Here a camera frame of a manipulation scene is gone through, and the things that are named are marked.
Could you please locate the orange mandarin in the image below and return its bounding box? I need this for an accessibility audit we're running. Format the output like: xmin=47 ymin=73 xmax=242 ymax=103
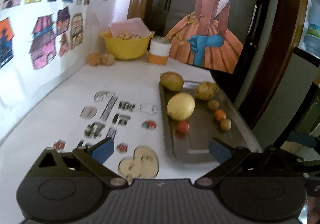
xmin=214 ymin=109 xmax=226 ymax=122

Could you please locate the small brown-green round fruit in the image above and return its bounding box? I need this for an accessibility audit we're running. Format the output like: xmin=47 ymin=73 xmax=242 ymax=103
xmin=207 ymin=100 xmax=219 ymax=111

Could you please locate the pink purple house drawing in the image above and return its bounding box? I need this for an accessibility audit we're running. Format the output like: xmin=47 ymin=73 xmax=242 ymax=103
xmin=29 ymin=15 xmax=56 ymax=70

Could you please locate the yellow plastic bowl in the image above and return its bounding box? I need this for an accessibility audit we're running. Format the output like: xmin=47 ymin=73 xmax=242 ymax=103
xmin=100 ymin=30 xmax=155 ymax=60

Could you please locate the tan striped melon by bowl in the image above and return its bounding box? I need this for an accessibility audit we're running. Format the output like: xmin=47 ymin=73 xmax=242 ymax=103
xmin=100 ymin=53 xmax=115 ymax=66

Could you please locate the orange fruit by bowl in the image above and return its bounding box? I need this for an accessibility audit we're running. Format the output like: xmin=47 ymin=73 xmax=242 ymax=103
xmin=87 ymin=53 xmax=101 ymax=67

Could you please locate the large yellow melon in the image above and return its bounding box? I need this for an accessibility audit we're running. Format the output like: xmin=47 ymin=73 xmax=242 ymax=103
xmin=167 ymin=93 xmax=195 ymax=121

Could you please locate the painting of woman in dress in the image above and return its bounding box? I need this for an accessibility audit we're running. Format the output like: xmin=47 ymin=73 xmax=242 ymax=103
xmin=165 ymin=0 xmax=257 ymax=74

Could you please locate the striped pepino melon in bowl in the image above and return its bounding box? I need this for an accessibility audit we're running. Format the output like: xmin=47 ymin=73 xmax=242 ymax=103
xmin=115 ymin=30 xmax=132 ymax=40

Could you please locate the dark purple house drawing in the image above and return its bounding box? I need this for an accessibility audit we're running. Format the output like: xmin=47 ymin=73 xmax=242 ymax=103
xmin=56 ymin=6 xmax=71 ymax=36

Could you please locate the brown-yellow mango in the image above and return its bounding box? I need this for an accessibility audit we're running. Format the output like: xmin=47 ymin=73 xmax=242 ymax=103
xmin=160 ymin=71 xmax=184 ymax=91

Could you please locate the metal tray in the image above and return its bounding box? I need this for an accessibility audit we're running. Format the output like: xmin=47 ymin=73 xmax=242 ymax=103
xmin=158 ymin=83 xmax=262 ymax=164

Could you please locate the water bottle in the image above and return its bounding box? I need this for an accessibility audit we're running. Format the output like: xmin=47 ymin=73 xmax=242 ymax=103
xmin=300 ymin=0 xmax=319 ymax=58

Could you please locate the white and orange cup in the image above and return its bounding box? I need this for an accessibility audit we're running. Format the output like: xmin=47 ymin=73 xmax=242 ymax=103
xmin=148 ymin=36 xmax=172 ymax=65

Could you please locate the yellow lumpy potato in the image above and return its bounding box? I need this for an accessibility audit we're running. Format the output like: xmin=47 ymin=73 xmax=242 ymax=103
xmin=195 ymin=82 xmax=217 ymax=101

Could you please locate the small red tomato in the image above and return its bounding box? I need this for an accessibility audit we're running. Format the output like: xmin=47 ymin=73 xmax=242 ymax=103
xmin=177 ymin=121 xmax=190 ymax=134

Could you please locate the beige striped house drawing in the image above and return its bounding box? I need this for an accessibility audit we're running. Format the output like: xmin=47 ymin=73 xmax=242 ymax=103
xmin=70 ymin=12 xmax=84 ymax=49

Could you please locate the white foam tray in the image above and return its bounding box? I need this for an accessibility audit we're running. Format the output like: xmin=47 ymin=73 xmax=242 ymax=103
xmin=108 ymin=17 xmax=151 ymax=38

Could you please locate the small brown pink house drawing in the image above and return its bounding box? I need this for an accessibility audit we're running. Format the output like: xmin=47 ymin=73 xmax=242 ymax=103
xmin=59 ymin=33 xmax=70 ymax=57

